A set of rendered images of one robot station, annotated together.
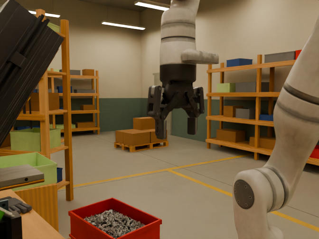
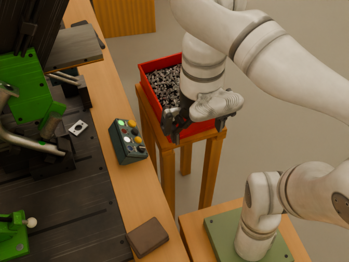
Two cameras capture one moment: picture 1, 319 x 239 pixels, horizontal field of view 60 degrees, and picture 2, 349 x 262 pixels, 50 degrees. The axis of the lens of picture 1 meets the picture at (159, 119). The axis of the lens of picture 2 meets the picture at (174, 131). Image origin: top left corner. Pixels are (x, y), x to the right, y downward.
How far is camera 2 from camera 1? 57 cm
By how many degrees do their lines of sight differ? 52
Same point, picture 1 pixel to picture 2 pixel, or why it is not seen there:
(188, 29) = (209, 71)
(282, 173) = not seen: hidden behind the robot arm
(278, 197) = (275, 212)
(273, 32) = not seen: outside the picture
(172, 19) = (188, 57)
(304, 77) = (293, 196)
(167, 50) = (183, 82)
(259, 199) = (253, 210)
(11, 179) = (71, 61)
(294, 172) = not seen: hidden behind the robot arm
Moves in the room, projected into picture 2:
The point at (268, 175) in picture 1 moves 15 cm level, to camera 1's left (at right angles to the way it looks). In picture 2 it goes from (274, 194) to (204, 170)
